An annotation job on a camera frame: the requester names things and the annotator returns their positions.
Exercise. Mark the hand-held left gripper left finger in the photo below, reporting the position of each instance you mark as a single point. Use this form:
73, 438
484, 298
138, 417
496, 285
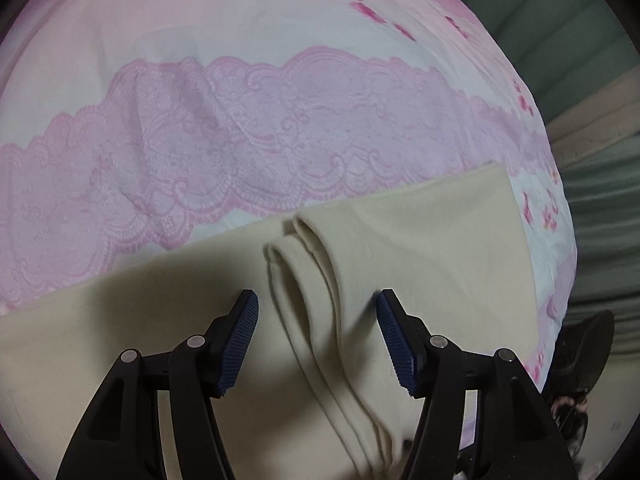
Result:
240, 340

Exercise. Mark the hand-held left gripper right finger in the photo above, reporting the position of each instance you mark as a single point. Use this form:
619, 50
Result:
395, 340

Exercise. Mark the cream pants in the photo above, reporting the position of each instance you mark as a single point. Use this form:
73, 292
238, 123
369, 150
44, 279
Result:
450, 240

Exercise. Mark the pink floral blanket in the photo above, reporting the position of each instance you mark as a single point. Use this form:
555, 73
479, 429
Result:
250, 110

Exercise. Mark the beige curtain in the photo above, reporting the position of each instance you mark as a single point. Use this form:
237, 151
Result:
600, 130

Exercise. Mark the green curtain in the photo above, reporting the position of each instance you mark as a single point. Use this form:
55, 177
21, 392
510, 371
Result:
550, 25

